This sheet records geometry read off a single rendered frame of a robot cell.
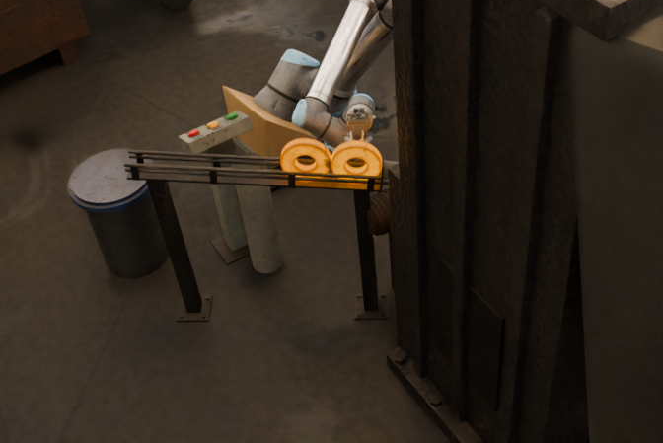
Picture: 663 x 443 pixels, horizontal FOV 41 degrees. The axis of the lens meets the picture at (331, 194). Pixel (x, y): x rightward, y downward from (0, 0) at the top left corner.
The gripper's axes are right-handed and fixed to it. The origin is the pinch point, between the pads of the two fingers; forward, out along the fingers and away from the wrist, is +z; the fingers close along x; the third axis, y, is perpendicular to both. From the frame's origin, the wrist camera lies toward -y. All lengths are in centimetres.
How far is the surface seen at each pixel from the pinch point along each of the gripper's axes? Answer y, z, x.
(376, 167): -3.4, 5.1, 6.1
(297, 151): 3.6, 7.3, -17.7
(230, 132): -4, -28, -46
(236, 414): -83, 25, -43
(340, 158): 0.5, 6.3, -4.6
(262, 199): -28, -23, -36
